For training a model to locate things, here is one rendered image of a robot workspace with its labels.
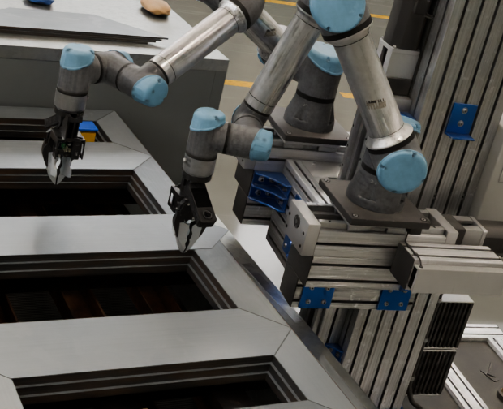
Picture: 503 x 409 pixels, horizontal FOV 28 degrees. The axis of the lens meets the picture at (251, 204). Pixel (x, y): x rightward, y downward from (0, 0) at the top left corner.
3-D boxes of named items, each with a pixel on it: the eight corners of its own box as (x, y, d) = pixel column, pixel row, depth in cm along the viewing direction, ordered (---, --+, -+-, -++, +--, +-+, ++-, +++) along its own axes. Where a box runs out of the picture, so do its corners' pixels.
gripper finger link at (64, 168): (61, 192, 251) (66, 158, 248) (53, 181, 256) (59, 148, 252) (73, 192, 253) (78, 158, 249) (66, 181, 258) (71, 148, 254)
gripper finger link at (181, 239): (175, 243, 252) (182, 209, 248) (184, 254, 248) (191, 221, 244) (164, 243, 251) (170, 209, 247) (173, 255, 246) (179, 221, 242)
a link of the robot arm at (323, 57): (319, 101, 288) (331, 56, 283) (284, 83, 296) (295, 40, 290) (344, 96, 297) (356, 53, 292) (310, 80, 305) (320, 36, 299)
